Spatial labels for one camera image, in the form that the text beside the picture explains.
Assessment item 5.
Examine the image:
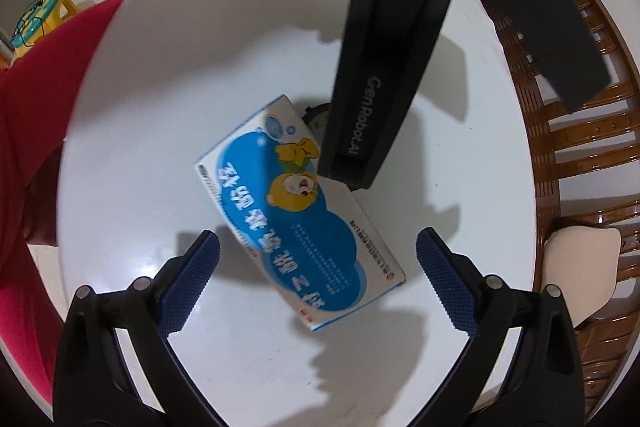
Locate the blue white medicine box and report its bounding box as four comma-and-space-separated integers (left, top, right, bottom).
195, 96, 406, 331

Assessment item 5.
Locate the beige cushion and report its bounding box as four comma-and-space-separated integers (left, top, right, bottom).
541, 225, 622, 327

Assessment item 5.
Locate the long wooden bench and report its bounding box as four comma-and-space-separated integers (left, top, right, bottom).
487, 0, 639, 418

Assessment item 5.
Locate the red trousers leg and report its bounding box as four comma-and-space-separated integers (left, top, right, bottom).
1, 0, 122, 401

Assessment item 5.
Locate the yellow teal stool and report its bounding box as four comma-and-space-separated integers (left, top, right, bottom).
11, 0, 80, 58

